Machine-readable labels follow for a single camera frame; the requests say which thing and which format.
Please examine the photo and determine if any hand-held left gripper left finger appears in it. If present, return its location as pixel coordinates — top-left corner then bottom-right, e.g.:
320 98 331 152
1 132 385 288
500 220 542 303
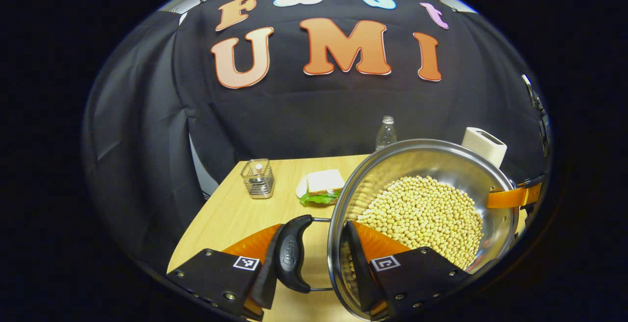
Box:
166 216 314 320

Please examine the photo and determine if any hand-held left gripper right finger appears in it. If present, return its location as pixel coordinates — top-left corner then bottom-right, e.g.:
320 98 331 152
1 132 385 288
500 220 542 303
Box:
343 220 471 322

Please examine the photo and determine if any steel pot with black handles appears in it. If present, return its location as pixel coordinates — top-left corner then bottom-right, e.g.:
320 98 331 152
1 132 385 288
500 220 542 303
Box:
272 138 521 322

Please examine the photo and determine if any white toaster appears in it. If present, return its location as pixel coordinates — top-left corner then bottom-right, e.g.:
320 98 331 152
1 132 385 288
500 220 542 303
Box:
461 127 508 168

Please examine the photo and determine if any pile of soybeans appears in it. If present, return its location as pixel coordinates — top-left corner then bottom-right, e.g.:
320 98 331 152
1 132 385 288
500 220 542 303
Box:
343 175 485 270

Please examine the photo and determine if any sandwich with lettuce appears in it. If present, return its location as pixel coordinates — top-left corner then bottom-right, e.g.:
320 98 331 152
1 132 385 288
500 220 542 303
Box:
299 169 345 207

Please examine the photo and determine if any clear plastic water bottle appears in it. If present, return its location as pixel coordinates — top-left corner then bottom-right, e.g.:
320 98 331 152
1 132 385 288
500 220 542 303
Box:
375 115 397 152

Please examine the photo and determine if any black backdrop cloth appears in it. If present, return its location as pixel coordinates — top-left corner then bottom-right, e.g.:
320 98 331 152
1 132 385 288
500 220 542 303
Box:
81 0 552 283

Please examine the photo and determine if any metal wire basket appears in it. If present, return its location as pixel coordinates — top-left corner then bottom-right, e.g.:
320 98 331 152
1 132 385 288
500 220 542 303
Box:
240 159 275 199

